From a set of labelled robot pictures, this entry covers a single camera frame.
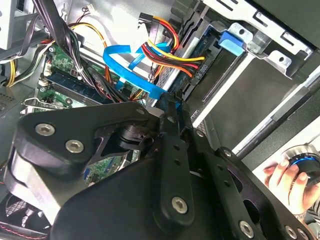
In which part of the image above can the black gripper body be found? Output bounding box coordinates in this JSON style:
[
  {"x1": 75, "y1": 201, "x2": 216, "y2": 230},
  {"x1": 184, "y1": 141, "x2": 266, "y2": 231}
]
[{"x1": 49, "y1": 126, "x2": 227, "y2": 240}]

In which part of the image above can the coloured disk power wire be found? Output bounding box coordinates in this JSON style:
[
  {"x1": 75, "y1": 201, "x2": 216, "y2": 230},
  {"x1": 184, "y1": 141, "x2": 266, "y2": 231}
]
[{"x1": 138, "y1": 13, "x2": 210, "y2": 81}]

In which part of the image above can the hard disk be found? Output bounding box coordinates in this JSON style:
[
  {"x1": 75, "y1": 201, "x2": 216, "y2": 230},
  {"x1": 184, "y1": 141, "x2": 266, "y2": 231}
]
[{"x1": 152, "y1": 23, "x2": 246, "y2": 101}]

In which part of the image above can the person's bare hand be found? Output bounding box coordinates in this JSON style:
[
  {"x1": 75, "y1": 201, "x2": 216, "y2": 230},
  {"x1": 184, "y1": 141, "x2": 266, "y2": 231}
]
[{"x1": 263, "y1": 159, "x2": 314, "y2": 216}]

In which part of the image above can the blue disk wire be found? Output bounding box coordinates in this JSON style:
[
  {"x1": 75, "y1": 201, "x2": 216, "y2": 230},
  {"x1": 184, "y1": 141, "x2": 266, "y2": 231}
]
[{"x1": 102, "y1": 44, "x2": 186, "y2": 109}]

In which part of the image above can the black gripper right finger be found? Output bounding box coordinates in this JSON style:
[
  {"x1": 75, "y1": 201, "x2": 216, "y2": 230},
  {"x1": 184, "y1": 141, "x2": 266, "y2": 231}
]
[{"x1": 174, "y1": 90, "x2": 320, "y2": 240}]

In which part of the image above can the round black tool blue ring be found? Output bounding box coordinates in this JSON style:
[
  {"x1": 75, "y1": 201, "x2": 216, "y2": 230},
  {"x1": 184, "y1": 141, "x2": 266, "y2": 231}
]
[{"x1": 280, "y1": 144, "x2": 320, "y2": 188}]

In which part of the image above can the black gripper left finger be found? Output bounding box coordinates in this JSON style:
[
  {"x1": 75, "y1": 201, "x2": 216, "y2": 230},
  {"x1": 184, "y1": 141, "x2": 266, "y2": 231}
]
[{"x1": 2, "y1": 92, "x2": 197, "y2": 229}]

